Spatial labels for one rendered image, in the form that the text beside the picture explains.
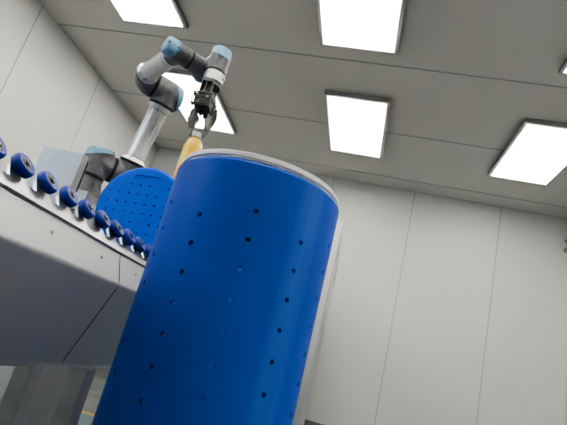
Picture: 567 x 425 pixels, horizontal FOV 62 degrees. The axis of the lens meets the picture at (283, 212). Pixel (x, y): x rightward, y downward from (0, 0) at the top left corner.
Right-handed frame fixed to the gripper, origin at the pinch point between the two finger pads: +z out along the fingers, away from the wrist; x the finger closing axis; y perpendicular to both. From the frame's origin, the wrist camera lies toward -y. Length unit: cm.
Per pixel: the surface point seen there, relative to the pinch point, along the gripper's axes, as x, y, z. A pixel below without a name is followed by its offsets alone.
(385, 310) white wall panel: 122, -483, -20
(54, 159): -5, 59, 39
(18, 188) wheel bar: 7, 82, 52
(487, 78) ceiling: 145, -210, -194
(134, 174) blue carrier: -9.4, 15.9, 24.4
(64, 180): -1, 59, 43
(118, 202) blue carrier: -11.1, 15.9, 34.7
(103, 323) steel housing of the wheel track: 7, 35, 70
